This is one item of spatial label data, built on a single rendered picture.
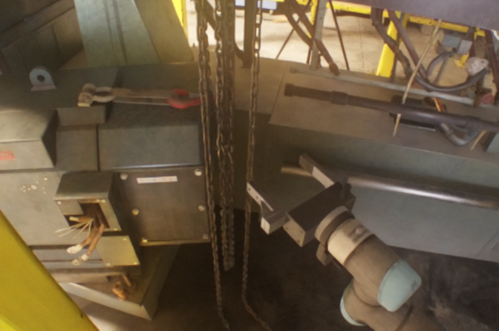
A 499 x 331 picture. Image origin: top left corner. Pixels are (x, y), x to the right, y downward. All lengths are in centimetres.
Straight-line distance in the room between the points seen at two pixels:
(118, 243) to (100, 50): 80
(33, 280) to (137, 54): 100
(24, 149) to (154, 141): 30
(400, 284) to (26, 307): 53
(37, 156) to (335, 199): 65
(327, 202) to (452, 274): 122
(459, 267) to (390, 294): 126
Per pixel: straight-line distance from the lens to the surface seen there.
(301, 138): 123
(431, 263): 175
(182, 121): 81
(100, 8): 136
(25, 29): 159
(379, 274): 56
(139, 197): 88
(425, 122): 136
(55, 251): 118
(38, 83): 100
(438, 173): 136
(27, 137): 84
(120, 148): 82
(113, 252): 101
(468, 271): 182
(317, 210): 60
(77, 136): 86
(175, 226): 98
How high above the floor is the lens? 133
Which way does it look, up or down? 42 degrees down
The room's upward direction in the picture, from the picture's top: 3 degrees clockwise
